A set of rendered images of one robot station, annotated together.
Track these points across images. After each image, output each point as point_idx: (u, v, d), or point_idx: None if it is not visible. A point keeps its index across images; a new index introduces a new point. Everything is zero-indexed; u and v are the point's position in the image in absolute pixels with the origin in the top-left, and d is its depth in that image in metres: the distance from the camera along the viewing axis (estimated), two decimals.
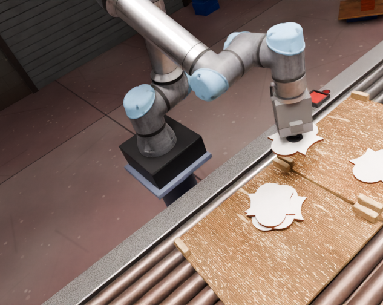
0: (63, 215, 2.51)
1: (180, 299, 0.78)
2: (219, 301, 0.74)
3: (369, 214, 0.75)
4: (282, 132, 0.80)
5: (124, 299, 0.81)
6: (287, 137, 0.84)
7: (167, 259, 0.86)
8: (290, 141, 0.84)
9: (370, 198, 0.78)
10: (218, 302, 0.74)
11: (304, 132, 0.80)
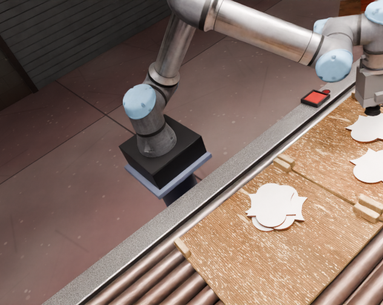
0: (63, 215, 2.51)
1: (181, 300, 0.78)
2: (219, 301, 0.74)
3: (370, 215, 0.74)
4: (366, 102, 0.88)
5: (125, 300, 0.81)
6: (366, 111, 0.93)
7: (168, 259, 0.86)
8: (369, 115, 0.92)
9: (371, 199, 0.77)
10: (219, 303, 0.74)
11: None
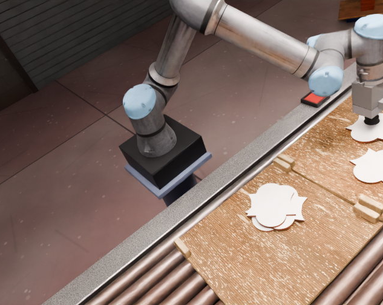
0: (63, 215, 2.51)
1: (181, 300, 0.78)
2: (219, 301, 0.74)
3: (370, 215, 0.74)
4: (373, 112, 0.89)
5: (125, 300, 0.81)
6: (368, 121, 0.94)
7: (168, 259, 0.86)
8: (373, 124, 0.94)
9: (371, 199, 0.77)
10: (219, 303, 0.74)
11: None
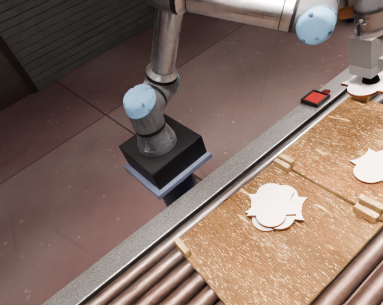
0: (63, 215, 2.51)
1: (181, 300, 0.78)
2: (219, 301, 0.74)
3: (370, 215, 0.74)
4: (373, 71, 0.78)
5: (125, 300, 0.81)
6: (366, 80, 0.83)
7: (168, 259, 0.86)
8: (373, 83, 0.83)
9: (371, 199, 0.77)
10: (219, 303, 0.74)
11: None
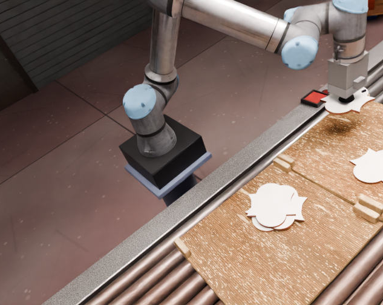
0: (63, 215, 2.51)
1: (181, 300, 0.78)
2: (219, 301, 0.74)
3: (370, 215, 0.74)
4: (348, 92, 0.86)
5: (125, 300, 0.81)
6: (343, 99, 0.92)
7: (168, 259, 0.86)
8: (347, 102, 0.91)
9: (371, 199, 0.77)
10: (219, 303, 0.74)
11: (361, 88, 0.89)
